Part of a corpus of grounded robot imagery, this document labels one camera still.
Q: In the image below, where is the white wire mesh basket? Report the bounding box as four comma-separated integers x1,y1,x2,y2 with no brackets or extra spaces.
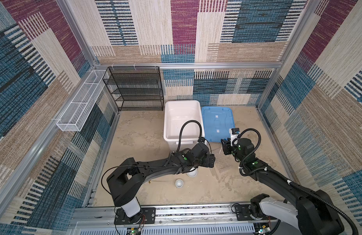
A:
56,70,106,132

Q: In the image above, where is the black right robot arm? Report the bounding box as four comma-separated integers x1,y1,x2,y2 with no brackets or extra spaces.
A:
221,133,359,235

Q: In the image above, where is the blue plastic bin lid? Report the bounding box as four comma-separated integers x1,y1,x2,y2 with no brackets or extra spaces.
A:
202,106,235,143

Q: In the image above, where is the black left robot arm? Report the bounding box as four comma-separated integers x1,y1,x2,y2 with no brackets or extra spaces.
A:
102,120,215,222

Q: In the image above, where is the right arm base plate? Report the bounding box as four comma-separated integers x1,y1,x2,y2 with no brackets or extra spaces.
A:
231,203,278,222

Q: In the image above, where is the black wire mesh shelf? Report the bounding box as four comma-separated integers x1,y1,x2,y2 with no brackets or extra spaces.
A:
103,66,164,111

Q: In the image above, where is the white plastic storage bin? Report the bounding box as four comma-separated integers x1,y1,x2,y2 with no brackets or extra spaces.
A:
163,100,203,151

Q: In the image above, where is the aluminium mounting rail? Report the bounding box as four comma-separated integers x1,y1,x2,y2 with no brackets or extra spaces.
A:
67,203,300,235

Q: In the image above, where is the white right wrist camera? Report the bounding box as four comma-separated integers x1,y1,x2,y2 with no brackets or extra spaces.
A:
230,128,240,146

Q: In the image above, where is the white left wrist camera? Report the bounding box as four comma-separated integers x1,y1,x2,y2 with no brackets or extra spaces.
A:
198,137,209,152

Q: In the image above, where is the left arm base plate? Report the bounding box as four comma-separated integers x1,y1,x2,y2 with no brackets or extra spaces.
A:
114,207,156,225

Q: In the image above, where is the large white porcelain dish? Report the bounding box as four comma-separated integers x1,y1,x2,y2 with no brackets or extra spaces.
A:
187,169,198,178

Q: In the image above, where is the small white porcelain dish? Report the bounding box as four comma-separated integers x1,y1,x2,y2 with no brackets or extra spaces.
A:
175,179,184,189

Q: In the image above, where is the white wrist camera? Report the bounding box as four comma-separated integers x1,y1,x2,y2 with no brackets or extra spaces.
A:
230,128,240,146
198,137,209,152

